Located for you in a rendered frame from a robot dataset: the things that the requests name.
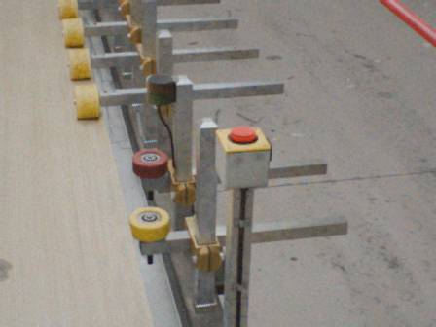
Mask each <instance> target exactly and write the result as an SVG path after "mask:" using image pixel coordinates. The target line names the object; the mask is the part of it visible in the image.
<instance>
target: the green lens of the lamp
mask: <svg viewBox="0 0 436 327"><path fill-rule="evenodd" d="M146 93H147V101H148V103H151V104H153V105H156V106H166V105H169V104H171V103H173V102H174V101H175V91H174V92H173V93H171V94H168V95H162V96H160V95H153V94H151V93H148V92H147V90H146Z"/></svg>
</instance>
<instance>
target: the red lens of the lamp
mask: <svg viewBox="0 0 436 327"><path fill-rule="evenodd" d="M149 77H150V76H149ZM149 77H147V79H146V90H147V91H148V92H150V93H155V94H167V93H172V92H173V91H175V77H173V79H174V80H173V81H172V82H170V83H169V84H165V85H156V84H152V83H151V82H148V81H149V80H148V79H149Z"/></svg>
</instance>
